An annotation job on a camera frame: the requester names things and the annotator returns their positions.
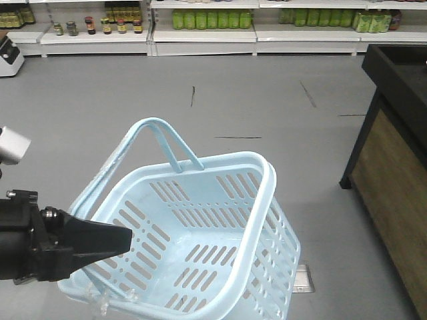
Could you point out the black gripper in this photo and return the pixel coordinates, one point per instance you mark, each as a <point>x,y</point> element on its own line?
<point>71,243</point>

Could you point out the light blue plastic basket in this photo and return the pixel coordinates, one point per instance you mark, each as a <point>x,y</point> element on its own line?
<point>209,239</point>

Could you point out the white box appliance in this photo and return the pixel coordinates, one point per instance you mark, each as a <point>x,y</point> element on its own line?
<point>12,58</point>

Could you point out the green-lid sauce jar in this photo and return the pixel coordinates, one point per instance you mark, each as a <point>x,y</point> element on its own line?
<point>58,29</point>

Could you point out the white supermarket shelf unit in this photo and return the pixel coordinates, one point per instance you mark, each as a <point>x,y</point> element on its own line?
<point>159,38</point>

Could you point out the dark green pickle jar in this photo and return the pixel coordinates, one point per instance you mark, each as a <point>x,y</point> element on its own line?
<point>72,28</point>

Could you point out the yellow-label sauce jar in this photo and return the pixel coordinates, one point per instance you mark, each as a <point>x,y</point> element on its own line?
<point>106,27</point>

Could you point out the red-lid dark sauce jar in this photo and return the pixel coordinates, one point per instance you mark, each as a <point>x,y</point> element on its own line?
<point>90,25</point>

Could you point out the dark yellow-label jar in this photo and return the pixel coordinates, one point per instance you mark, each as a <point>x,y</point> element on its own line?
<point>137,26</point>

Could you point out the metal floor socket plate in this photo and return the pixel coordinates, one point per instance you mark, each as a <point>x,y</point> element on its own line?
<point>303,282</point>

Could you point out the row of green bottles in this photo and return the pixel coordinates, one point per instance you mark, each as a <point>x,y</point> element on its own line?
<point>211,19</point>

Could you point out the black wooden produce stand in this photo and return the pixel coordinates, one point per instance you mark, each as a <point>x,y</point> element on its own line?
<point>387,166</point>

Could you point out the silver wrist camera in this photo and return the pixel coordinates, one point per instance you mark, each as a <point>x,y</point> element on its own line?
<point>13,146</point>

